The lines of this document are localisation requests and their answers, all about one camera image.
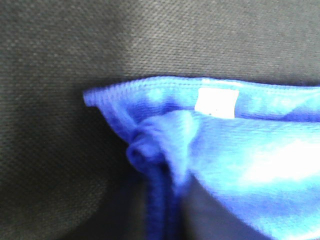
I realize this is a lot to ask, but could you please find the blue microfiber towel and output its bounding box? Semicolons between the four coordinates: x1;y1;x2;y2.
83;76;320;240

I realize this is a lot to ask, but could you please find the black table cloth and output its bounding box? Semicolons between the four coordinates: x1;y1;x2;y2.
0;0;320;240

